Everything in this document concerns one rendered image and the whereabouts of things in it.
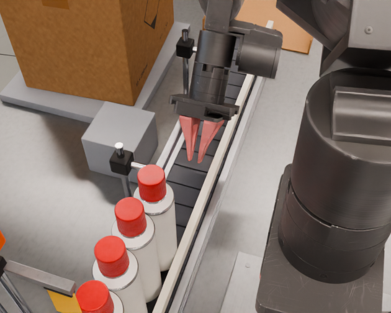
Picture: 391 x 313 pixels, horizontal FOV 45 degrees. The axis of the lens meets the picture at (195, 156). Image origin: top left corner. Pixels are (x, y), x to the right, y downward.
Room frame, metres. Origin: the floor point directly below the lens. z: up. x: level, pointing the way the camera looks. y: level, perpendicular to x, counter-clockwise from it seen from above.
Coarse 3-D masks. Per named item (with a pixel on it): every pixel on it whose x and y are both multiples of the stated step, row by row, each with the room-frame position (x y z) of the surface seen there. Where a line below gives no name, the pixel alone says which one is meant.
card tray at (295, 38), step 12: (252, 0) 1.11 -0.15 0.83; (264, 0) 1.11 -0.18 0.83; (276, 0) 1.11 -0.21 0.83; (240, 12) 1.05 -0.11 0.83; (252, 12) 1.05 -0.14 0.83; (264, 12) 1.05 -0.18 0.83; (276, 12) 1.05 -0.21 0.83; (264, 24) 1.00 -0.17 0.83; (276, 24) 1.00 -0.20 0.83; (288, 24) 1.00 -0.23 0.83; (288, 36) 0.95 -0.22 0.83; (300, 36) 0.95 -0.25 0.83; (288, 48) 0.90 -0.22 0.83; (300, 48) 0.90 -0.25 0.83
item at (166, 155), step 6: (234, 18) 0.84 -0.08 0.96; (180, 126) 0.53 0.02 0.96; (174, 132) 0.52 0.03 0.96; (180, 132) 0.52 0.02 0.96; (174, 138) 0.51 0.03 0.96; (168, 144) 0.50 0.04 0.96; (174, 144) 0.50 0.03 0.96; (168, 150) 0.48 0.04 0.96; (162, 156) 0.47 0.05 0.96; (168, 156) 0.47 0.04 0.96; (162, 162) 0.46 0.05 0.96
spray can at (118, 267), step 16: (112, 240) 0.25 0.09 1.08; (96, 256) 0.23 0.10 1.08; (112, 256) 0.23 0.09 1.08; (128, 256) 0.25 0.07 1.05; (96, 272) 0.24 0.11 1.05; (112, 272) 0.23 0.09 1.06; (128, 272) 0.23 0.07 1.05; (112, 288) 0.22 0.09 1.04; (128, 288) 0.22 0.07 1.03; (128, 304) 0.22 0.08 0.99; (144, 304) 0.24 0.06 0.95
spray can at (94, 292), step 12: (84, 288) 0.20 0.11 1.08; (96, 288) 0.20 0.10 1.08; (84, 300) 0.19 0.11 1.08; (96, 300) 0.19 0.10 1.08; (108, 300) 0.19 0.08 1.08; (120, 300) 0.21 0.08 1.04; (84, 312) 0.18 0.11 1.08; (96, 312) 0.18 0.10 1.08; (108, 312) 0.18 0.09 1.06; (120, 312) 0.19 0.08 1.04
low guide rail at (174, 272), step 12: (240, 96) 0.66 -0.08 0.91; (240, 108) 0.63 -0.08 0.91; (228, 120) 0.59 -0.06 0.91; (228, 132) 0.56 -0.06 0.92; (216, 156) 0.51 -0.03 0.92; (216, 168) 0.48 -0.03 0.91; (204, 192) 0.44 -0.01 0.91; (204, 204) 0.42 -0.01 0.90; (192, 216) 0.39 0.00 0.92; (192, 228) 0.37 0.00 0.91; (180, 252) 0.33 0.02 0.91; (180, 264) 0.31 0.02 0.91; (168, 276) 0.29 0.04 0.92; (168, 288) 0.28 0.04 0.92; (168, 300) 0.26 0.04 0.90; (156, 312) 0.24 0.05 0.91
